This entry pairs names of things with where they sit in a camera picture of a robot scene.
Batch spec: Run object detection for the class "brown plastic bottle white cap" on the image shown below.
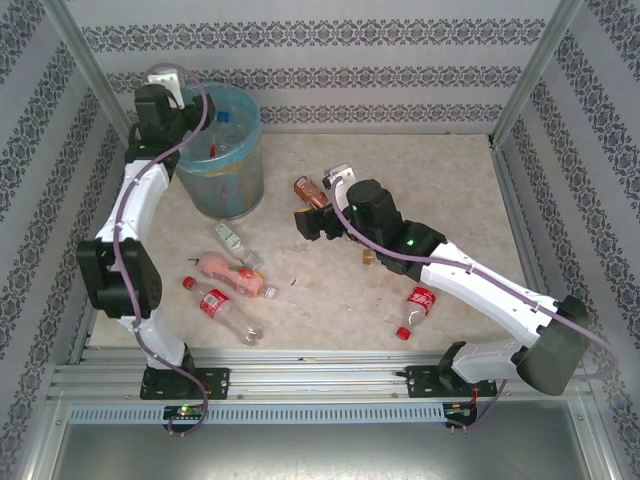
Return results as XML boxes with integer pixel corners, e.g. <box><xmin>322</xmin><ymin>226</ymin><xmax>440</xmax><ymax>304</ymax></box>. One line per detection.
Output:
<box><xmin>293</xmin><ymin>175</ymin><xmax>331</xmax><ymax>209</ymax></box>

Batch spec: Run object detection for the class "bin with blue liner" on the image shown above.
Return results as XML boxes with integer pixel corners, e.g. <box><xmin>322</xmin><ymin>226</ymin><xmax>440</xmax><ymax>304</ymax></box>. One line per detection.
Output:
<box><xmin>172</xmin><ymin>82</ymin><xmax>266</xmax><ymax>221</ymax></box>

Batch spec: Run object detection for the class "small green label bottle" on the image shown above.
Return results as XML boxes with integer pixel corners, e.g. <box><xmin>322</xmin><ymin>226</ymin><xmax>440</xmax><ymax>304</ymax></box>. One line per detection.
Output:
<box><xmin>214</xmin><ymin>222</ymin><xmax>265</xmax><ymax>269</ymax></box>

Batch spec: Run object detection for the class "pink drink bottle white cap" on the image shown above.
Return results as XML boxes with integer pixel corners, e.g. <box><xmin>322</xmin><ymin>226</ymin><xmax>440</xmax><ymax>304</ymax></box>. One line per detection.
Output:
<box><xmin>199</xmin><ymin>252</ymin><xmax>278</xmax><ymax>300</ymax></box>

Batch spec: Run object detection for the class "cola bottle red label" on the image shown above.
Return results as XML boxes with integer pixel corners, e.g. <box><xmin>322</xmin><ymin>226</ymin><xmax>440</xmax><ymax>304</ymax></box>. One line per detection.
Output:
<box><xmin>395</xmin><ymin>285</ymin><xmax>438</xmax><ymax>342</ymax></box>

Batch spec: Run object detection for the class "red-capped clear bottle red label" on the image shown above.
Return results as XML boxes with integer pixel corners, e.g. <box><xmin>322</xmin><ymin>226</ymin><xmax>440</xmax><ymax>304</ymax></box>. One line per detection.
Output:
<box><xmin>182</xmin><ymin>276</ymin><xmax>266</xmax><ymax>347</ymax></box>

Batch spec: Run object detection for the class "grey metal sheet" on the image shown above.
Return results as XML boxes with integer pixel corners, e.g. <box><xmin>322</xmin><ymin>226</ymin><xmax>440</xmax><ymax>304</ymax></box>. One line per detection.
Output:
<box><xmin>24</xmin><ymin>399</ymin><xmax>621</xmax><ymax>480</ymax></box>

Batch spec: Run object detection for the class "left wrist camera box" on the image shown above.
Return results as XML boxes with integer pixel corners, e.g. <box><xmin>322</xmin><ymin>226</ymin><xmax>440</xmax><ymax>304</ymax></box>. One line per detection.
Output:
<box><xmin>146</xmin><ymin>71</ymin><xmax>182</xmax><ymax>104</ymax></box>

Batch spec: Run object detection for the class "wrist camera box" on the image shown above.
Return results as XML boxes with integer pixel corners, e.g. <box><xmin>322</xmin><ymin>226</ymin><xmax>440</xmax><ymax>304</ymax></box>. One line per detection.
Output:
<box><xmin>322</xmin><ymin>163</ymin><xmax>358</xmax><ymax>194</ymax></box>
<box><xmin>146</xmin><ymin>71</ymin><xmax>182</xmax><ymax>104</ymax></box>

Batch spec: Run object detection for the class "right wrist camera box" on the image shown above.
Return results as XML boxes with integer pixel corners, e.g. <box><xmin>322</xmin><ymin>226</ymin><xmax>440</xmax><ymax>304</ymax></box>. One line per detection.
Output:
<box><xmin>322</xmin><ymin>163</ymin><xmax>358</xmax><ymax>194</ymax></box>

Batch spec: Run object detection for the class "aluminium corner post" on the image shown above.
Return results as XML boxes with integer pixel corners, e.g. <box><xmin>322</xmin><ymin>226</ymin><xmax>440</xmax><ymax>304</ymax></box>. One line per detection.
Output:
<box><xmin>42</xmin><ymin>0</ymin><xmax>144</xmax><ymax>151</ymax></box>
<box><xmin>489</xmin><ymin>0</ymin><xmax>584</xmax><ymax>149</ymax></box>

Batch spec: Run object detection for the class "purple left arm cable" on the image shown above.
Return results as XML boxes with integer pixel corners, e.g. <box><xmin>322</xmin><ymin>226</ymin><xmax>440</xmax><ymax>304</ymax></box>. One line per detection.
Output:
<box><xmin>113</xmin><ymin>62</ymin><xmax>211</xmax><ymax>437</ymax></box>

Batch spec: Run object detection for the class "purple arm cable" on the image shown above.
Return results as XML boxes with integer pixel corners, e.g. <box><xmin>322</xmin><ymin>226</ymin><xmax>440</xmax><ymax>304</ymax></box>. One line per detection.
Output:
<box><xmin>113</xmin><ymin>62</ymin><xmax>211</xmax><ymax>437</ymax></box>
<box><xmin>329</xmin><ymin>174</ymin><xmax>621</xmax><ymax>434</ymax></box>

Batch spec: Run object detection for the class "aluminium side rail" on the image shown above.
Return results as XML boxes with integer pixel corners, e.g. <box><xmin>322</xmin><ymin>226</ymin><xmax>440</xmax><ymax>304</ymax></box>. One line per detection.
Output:
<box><xmin>489</xmin><ymin>144</ymin><xmax>571</xmax><ymax>361</ymax></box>
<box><xmin>67</xmin><ymin>144</ymin><xmax>146</xmax><ymax>366</ymax></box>

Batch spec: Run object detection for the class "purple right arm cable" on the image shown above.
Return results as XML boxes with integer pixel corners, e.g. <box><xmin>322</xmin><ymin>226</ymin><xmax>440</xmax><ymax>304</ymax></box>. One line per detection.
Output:
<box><xmin>329</xmin><ymin>174</ymin><xmax>621</xmax><ymax>434</ymax></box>

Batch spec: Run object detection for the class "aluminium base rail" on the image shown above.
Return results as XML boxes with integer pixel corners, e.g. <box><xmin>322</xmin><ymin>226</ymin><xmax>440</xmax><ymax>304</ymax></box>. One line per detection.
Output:
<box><xmin>47</xmin><ymin>347</ymin><xmax>594</xmax><ymax>401</ymax></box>

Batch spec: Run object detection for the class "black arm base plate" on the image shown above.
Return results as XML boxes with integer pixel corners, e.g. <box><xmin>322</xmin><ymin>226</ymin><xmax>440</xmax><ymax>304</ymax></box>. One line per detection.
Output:
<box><xmin>139</xmin><ymin>367</ymin><xmax>231</xmax><ymax>401</ymax></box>
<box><xmin>404</xmin><ymin>363</ymin><xmax>499</xmax><ymax>400</ymax></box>

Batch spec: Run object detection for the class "white slotted cable duct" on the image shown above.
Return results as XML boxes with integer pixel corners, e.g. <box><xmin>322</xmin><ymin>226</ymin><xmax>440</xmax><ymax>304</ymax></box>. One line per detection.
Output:
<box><xmin>67</xmin><ymin>403</ymin><xmax>446</xmax><ymax>425</ymax></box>

